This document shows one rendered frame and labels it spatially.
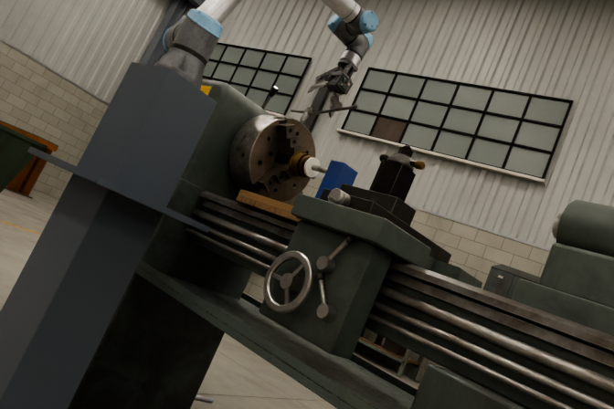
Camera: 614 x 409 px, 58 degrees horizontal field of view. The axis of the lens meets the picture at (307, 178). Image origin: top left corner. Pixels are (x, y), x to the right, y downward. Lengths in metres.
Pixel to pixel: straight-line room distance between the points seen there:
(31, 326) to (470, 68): 8.97
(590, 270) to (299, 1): 11.58
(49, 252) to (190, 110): 0.55
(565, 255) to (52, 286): 1.24
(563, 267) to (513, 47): 8.76
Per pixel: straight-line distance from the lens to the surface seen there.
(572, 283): 1.28
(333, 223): 1.32
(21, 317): 1.68
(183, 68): 1.67
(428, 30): 10.64
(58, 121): 13.11
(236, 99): 2.04
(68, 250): 1.59
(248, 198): 1.77
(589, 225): 1.32
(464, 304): 1.26
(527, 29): 10.10
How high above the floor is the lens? 0.74
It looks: 9 degrees up
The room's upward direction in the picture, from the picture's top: 24 degrees clockwise
